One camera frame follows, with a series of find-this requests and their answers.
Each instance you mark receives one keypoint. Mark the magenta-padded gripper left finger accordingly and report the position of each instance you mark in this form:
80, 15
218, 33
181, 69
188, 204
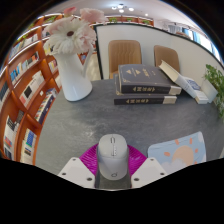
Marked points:
75, 171

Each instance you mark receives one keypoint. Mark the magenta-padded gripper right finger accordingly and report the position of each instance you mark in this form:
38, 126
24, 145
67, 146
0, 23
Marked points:
148, 171

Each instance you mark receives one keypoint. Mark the white computer mouse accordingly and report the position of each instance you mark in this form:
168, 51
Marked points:
112, 160

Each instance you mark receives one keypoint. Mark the light blue printed mouse pad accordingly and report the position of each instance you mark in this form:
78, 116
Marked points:
183, 150

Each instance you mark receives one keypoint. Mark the white ceramic jug vase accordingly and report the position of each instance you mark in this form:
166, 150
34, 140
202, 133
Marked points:
73, 80

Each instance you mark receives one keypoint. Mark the white book with blue cover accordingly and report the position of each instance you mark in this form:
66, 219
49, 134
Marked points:
195, 88

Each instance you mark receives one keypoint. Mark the curved wooden bookshelf unit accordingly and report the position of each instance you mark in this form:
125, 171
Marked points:
20, 90

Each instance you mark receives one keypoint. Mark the white thick book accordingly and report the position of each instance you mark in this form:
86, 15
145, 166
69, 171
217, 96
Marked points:
171, 73

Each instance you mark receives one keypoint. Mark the green plant in white pot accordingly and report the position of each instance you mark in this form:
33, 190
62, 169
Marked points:
215, 80

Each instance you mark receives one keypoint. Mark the tan upholstered chair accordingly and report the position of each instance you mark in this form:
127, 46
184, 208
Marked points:
124, 56
166, 56

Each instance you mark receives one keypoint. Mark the pink and white flower bouquet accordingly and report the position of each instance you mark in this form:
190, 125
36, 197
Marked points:
70, 33

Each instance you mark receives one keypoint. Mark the large glass window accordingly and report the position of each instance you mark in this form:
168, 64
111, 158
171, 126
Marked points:
200, 38

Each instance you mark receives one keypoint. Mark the wooden shelf unit with plants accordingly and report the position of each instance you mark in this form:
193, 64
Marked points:
130, 20

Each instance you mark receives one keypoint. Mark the ceiling light cluster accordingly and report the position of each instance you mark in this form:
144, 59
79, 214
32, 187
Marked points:
121, 7

